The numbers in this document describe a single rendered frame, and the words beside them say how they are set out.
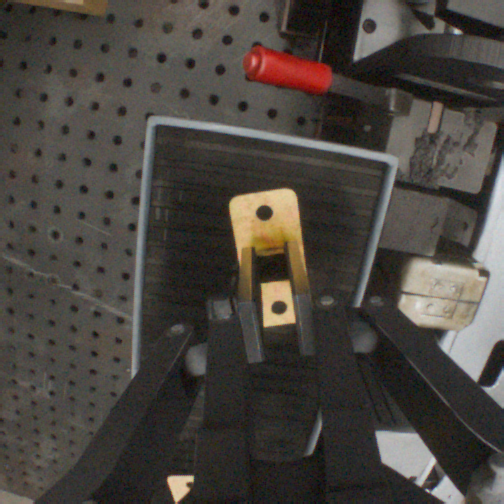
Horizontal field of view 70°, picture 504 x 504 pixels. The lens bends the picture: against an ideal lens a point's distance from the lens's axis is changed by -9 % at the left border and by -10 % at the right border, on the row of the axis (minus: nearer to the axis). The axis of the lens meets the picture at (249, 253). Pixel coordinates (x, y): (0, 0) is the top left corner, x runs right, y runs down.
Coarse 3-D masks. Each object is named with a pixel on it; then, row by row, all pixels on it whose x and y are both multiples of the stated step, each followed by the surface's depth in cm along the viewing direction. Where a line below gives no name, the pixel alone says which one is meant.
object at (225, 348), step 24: (216, 312) 16; (216, 336) 14; (240, 336) 14; (216, 360) 13; (240, 360) 13; (216, 384) 12; (240, 384) 12; (216, 408) 11; (240, 408) 11; (216, 432) 9; (240, 432) 9; (216, 456) 8; (240, 456) 8; (216, 480) 8; (240, 480) 8
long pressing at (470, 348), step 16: (496, 160) 37; (496, 176) 37; (496, 192) 37; (480, 208) 39; (496, 208) 38; (480, 224) 39; (496, 224) 39; (480, 240) 39; (496, 240) 39; (480, 256) 40; (496, 256) 40; (496, 272) 41; (496, 288) 41; (480, 304) 42; (496, 304) 42; (480, 320) 43; (496, 320) 43; (448, 336) 43; (464, 336) 44; (480, 336) 44; (496, 336) 44; (448, 352) 44; (464, 352) 44; (480, 352) 44; (464, 368) 45; (480, 368) 45; (496, 384) 46; (496, 400) 47; (432, 464) 51; (448, 480) 52
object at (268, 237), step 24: (264, 192) 22; (288, 192) 22; (240, 216) 22; (288, 216) 22; (240, 240) 23; (264, 240) 23; (288, 240) 23; (264, 264) 22; (264, 288) 24; (288, 288) 24; (264, 312) 24; (288, 312) 24
